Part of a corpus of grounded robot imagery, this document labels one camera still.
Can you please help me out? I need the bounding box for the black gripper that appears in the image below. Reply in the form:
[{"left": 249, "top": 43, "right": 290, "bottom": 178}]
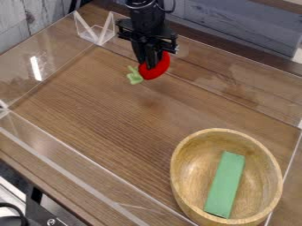
[{"left": 117, "top": 19, "right": 178, "bottom": 70}]

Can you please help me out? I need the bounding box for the clear acrylic corner bracket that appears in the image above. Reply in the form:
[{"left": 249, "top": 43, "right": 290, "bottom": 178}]
[{"left": 74, "top": 11, "right": 117, "bottom": 46}]

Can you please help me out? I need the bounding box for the green rectangular block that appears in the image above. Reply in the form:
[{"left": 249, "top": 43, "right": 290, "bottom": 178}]
[{"left": 205, "top": 151, "right": 246, "bottom": 219}]

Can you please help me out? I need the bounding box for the black table leg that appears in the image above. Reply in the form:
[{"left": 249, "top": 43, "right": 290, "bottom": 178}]
[{"left": 26, "top": 185, "right": 43, "bottom": 214}]

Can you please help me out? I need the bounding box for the red plush strawberry toy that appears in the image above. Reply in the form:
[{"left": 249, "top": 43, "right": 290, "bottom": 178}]
[{"left": 126, "top": 51, "right": 170, "bottom": 85}]

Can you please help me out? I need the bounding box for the wooden oval bowl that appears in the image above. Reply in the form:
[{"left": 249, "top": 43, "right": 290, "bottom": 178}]
[{"left": 170, "top": 128, "right": 284, "bottom": 226}]

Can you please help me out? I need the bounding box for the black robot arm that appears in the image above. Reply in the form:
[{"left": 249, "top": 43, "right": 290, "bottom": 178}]
[{"left": 117, "top": 0, "right": 178, "bottom": 70}]

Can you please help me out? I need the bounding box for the black cable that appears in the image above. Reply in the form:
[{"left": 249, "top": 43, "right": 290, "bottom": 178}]
[{"left": 0, "top": 202, "right": 30, "bottom": 226}]

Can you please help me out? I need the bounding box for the clear acrylic barrier panel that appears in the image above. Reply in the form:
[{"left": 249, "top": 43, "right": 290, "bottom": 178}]
[{"left": 0, "top": 100, "right": 193, "bottom": 226}]

